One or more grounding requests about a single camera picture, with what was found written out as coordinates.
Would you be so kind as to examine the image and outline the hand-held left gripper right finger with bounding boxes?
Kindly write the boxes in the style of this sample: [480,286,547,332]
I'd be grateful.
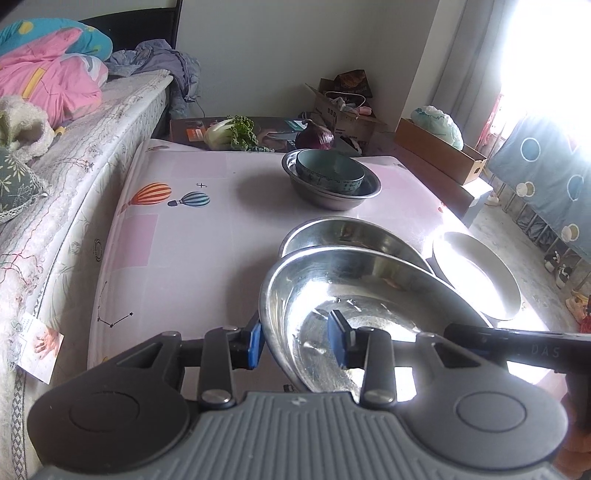
[327,310,490,410]

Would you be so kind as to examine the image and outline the dark flat printed box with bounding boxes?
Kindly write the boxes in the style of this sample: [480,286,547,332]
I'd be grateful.
[170,115,365,155]

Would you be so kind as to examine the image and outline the long cardboard box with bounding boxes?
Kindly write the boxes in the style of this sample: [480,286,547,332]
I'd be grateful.
[394,117,488,186]

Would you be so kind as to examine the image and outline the white curtain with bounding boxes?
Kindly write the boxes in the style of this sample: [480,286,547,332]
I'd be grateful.
[411,0,509,134]

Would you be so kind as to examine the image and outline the brown crumpled bag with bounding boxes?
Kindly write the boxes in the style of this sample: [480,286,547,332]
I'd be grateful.
[333,69,374,99]

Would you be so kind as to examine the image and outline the pink and blue quilt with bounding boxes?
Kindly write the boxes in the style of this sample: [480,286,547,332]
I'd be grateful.
[0,19,114,130]

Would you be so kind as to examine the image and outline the large brown carton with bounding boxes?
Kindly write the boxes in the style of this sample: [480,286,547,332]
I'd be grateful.
[392,138,494,227]

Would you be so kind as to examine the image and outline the green leaf-print pillow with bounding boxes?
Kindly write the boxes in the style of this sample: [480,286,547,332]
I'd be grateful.
[0,147,49,224]

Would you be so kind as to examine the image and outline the red onion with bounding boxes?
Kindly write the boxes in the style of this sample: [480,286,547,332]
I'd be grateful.
[295,119,334,151]

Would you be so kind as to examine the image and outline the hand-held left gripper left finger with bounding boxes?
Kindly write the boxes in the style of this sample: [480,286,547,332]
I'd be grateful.
[115,314,265,410]

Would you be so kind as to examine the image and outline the blue ceramic bowl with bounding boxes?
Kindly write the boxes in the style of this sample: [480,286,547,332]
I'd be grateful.
[295,148,365,195]

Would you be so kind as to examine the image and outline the shallow steel plate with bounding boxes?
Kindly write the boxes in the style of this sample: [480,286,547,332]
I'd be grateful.
[279,217,437,278]
[259,247,492,402]

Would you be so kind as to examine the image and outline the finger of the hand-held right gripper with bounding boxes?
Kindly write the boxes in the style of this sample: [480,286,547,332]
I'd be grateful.
[443,323,514,366]

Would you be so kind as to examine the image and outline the blue dotted hanging blanket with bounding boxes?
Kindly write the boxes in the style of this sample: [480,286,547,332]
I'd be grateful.
[487,115,591,264]

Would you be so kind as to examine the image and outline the grey crumpled clothes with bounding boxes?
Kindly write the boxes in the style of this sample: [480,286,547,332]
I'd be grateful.
[104,39,201,116]

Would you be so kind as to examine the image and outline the green leafy cabbage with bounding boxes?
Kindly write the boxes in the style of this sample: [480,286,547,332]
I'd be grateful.
[204,115,273,152]

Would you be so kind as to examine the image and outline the white photo card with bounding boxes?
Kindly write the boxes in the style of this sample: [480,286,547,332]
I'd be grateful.
[14,314,65,385]

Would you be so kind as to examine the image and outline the white ceramic plate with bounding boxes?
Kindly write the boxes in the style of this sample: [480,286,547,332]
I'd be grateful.
[431,231,522,322]

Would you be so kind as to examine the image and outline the black headboard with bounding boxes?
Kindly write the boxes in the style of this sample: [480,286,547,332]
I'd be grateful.
[76,0,183,51]

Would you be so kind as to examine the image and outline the pink hanging garment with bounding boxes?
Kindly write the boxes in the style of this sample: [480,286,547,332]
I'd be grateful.
[480,92,506,148]

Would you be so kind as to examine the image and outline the open cardboard box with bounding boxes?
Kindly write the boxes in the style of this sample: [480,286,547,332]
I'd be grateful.
[305,78,389,148]

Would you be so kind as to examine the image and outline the pink printed tablecloth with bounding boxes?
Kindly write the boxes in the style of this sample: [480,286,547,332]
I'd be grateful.
[88,138,555,407]

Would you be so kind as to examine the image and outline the white fluffy cloth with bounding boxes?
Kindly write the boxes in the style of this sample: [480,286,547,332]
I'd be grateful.
[0,95,56,162]

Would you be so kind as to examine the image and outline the black and white slippers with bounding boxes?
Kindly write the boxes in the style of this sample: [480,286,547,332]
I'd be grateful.
[544,251,574,288]

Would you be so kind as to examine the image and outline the pale green plastic bag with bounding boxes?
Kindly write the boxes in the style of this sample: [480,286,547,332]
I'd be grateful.
[411,105,464,151]

